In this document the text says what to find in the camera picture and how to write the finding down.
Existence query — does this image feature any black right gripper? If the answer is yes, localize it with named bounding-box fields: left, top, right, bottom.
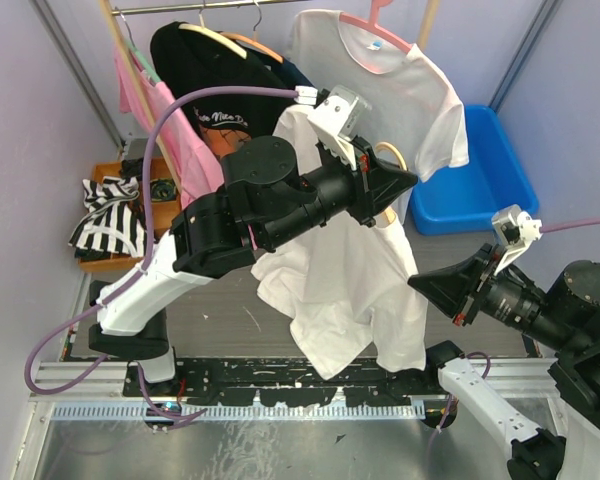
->
left=406, top=236, right=580, bottom=347

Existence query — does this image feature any cream wooden hanger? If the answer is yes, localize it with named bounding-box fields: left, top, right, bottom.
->
left=374, top=141, right=408, bottom=227

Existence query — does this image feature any white t-shirt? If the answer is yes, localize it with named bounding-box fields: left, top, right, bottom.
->
left=284, top=8, right=470, bottom=221
left=249, top=103, right=429, bottom=381

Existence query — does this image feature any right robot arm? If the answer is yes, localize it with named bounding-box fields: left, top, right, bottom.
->
left=408, top=244, right=600, bottom=479

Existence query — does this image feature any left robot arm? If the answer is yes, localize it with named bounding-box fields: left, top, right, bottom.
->
left=89, top=136, right=427, bottom=396

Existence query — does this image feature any white hanging t-shirt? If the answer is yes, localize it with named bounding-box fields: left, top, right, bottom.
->
left=284, top=8, right=470, bottom=221

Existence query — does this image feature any navy blue t-shirt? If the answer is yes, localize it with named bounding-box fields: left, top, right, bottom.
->
left=254, top=51, right=313, bottom=89

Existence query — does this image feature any pink plastic hanger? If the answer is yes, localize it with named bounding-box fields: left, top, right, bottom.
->
left=339, top=0, right=412, bottom=54

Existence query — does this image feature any pink t-shirt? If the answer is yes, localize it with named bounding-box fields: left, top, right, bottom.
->
left=114, top=50, right=224, bottom=208

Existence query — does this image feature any wooden hanger under navy shirt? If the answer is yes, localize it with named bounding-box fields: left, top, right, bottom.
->
left=220, top=0, right=284, bottom=65

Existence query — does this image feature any black printed t-shirt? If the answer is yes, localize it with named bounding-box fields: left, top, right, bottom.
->
left=150, top=22, right=295, bottom=158

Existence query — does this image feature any wooden hanger under black shirt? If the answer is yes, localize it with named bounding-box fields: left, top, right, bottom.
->
left=178, top=0, right=247, bottom=60

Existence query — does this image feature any green hanger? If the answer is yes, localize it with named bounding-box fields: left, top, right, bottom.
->
left=120, top=14, right=161, bottom=84

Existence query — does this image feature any blue plastic bin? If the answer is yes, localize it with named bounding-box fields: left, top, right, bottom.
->
left=409, top=105, right=539, bottom=236

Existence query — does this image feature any wooden clothes rack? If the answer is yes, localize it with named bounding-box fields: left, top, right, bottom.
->
left=100, top=1, right=411, bottom=182

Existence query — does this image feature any orange wooden organizer tray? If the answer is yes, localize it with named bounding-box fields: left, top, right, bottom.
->
left=77, top=156, right=181, bottom=274

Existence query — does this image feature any green black belt roll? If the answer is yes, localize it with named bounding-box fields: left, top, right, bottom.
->
left=150, top=179, right=178, bottom=203

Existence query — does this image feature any black white striped cloth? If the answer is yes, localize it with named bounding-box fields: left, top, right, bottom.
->
left=68, top=176, right=147, bottom=261

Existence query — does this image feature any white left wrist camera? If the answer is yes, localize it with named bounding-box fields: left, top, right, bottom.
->
left=307, top=85, right=372, bottom=171

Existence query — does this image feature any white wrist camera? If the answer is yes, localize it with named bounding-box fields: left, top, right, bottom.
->
left=307, top=85, right=372, bottom=171
left=491, top=204, right=542, bottom=275

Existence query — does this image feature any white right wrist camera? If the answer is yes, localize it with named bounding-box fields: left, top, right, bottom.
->
left=491, top=204, right=542, bottom=275

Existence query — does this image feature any perforated metal cable tray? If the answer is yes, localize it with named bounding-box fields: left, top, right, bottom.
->
left=50, top=401, right=425, bottom=423

